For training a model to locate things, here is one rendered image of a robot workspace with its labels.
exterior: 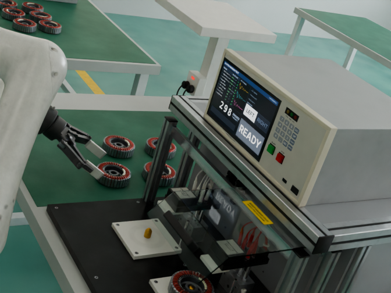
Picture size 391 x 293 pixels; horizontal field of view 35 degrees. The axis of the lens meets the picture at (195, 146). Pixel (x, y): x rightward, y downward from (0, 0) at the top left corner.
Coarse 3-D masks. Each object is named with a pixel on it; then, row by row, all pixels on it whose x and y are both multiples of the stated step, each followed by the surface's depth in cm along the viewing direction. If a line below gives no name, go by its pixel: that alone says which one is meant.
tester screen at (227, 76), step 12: (228, 72) 163; (228, 84) 163; (240, 84) 159; (252, 84) 155; (216, 96) 168; (228, 96) 164; (240, 96) 159; (252, 96) 155; (264, 96) 152; (216, 108) 168; (240, 108) 159; (264, 108) 152; (264, 132) 152
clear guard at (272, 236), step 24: (192, 192) 145; (216, 192) 148; (240, 192) 151; (192, 216) 136; (216, 216) 138; (240, 216) 141; (168, 240) 135; (216, 240) 130; (240, 240) 133; (264, 240) 135; (288, 240) 138; (192, 264) 129; (216, 264) 126
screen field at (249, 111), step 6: (246, 108) 157; (252, 108) 155; (246, 114) 157; (252, 114) 155; (258, 114) 153; (252, 120) 155; (258, 120) 153; (264, 120) 152; (258, 126) 153; (264, 126) 152
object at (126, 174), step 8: (104, 168) 201; (112, 168) 204; (120, 168) 203; (104, 176) 196; (112, 176) 197; (120, 176) 198; (128, 176) 200; (104, 184) 197; (112, 184) 196; (120, 184) 197
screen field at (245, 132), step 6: (240, 120) 159; (240, 126) 159; (246, 126) 157; (240, 132) 159; (246, 132) 157; (252, 132) 156; (240, 138) 159; (246, 138) 157; (252, 138) 156; (258, 138) 154; (264, 138) 152; (246, 144) 158; (252, 144) 156; (258, 144) 154; (258, 150) 154
